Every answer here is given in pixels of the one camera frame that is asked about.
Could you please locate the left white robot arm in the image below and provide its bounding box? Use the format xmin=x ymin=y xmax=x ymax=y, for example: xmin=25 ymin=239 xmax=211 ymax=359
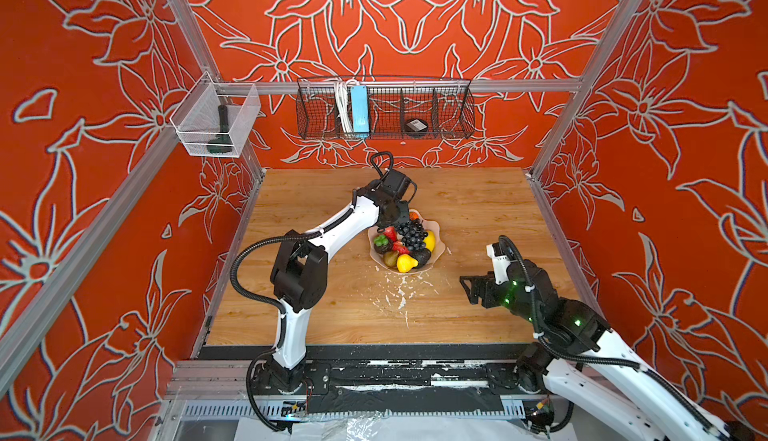
xmin=267 ymin=169 xmax=417 ymax=390

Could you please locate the red wrinkled strawberry fruit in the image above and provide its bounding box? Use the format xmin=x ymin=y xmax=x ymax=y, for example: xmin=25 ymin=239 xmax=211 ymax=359
xmin=392 ymin=241 xmax=410 ymax=254

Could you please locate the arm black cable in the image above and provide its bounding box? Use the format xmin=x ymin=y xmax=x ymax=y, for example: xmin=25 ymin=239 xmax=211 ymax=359
xmin=229 ymin=150 xmax=397 ymax=433
xmin=497 ymin=234 xmax=736 ymax=441

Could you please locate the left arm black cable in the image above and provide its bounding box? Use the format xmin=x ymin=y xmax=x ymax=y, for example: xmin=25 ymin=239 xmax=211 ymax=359
xmin=229 ymin=150 xmax=397 ymax=433

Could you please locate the dark green brush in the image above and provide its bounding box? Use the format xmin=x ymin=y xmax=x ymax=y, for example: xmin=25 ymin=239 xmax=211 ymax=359
xmin=207 ymin=104 xmax=234 ymax=154

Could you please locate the black wire basket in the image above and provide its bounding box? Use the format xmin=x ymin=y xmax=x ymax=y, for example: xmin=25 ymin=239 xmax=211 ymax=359
xmin=296 ymin=75 xmax=476 ymax=140

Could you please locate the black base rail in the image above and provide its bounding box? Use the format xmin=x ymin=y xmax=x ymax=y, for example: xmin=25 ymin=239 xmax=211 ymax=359
xmin=245 ymin=344 xmax=571 ymax=415

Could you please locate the light blue box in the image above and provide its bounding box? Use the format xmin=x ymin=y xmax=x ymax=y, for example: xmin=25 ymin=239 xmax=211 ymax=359
xmin=349 ymin=84 xmax=370 ymax=138

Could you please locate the white coiled cable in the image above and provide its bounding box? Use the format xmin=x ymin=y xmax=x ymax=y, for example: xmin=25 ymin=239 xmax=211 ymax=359
xmin=333 ymin=79 xmax=354 ymax=135

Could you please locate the dark avocado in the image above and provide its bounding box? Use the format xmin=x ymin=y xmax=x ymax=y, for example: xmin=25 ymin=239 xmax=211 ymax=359
xmin=410 ymin=248 xmax=432 ymax=269

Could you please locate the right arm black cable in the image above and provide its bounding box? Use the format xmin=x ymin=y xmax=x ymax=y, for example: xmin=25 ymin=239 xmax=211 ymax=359
xmin=497 ymin=234 xmax=736 ymax=441

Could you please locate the clear plastic bin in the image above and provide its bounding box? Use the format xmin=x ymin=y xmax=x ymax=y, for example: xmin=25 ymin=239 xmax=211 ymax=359
xmin=170 ymin=72 xmax=261 ymax=158

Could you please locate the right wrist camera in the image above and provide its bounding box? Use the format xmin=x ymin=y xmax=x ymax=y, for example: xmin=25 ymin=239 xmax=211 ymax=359
xmin=486 ymin=242 xmax=511 ymax=285

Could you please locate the large yellow lemon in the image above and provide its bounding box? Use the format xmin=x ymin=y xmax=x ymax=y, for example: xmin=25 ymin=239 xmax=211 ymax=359
xmin=423 ymin=230 xmax=437 ymax=252

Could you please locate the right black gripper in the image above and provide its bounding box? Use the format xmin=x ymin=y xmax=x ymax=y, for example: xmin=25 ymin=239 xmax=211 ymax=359
xmin=457 ymin=270 xmax=544 ymax=329

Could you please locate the pink scalloped fruit bowl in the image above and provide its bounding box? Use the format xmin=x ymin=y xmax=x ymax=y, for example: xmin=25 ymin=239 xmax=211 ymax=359
xmin=367 ymin=208 xmax=447 ymax=275

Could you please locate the small yellow lemon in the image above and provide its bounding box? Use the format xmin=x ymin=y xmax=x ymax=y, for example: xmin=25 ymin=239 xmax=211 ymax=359
xmin=396 ymin=254 xmax=419 ymax=273

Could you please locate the brown kiwi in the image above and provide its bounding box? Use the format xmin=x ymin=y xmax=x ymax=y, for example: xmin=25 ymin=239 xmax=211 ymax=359
xmin=382 ymin=250 xmax=400 ymax=268

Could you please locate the black round puck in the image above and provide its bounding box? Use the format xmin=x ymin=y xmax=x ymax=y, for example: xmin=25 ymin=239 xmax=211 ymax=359
xmin=403 ymin=118 xmax=429 ymax=138

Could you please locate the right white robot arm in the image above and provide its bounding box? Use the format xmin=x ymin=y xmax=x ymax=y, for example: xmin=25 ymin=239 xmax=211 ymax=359
xmin=459 ymin=256 xmax=752 ymax=440

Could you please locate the black grape bunch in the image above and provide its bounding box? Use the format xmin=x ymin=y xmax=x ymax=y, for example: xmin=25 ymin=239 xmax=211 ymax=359
xmin=396 ymin=219 xmax=427 ymax=252

